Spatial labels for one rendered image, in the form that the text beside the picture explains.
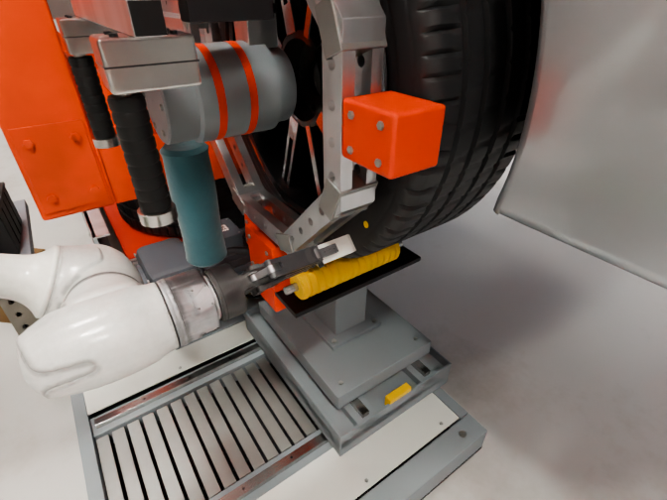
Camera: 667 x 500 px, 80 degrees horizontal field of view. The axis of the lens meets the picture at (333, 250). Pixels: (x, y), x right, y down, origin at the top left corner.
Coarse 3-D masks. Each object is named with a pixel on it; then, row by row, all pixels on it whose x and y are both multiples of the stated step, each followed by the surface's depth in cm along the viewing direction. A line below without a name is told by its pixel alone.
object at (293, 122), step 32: (288, 0) 65; (288, 32) 68; (320, 64) 64; (384, 64) 49; (320, 96) 74; (288, 128) 94; (320, 128) 69; (288, 160) 84; (320, 160) 75; (288, 192) 86; (320, 192) 77
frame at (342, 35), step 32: (320, 0) 44; (352, 0) 42; (192, 32) 77; (320, 32) 44; (352, 32) 42; (384, 32) 44; (352, 64) 44; (352, 96) 46; (224, 160) 85; (256, 192) 85; (352, 192) 52; (256, 224) 81; (288, 224) 78; (320, 224) 59
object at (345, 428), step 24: (264, 336) 112; (288, 360) 107; (432, 360) 107; (288, 384) 106; (312, 384) 101; (384, 384) 101; (408, 384) 101; (432, 384) 103; (312, 408) 96; (360, 408) 91; (384, 408) 93; (408, 408) 101; (336, 432) 88; (360, 432) 91
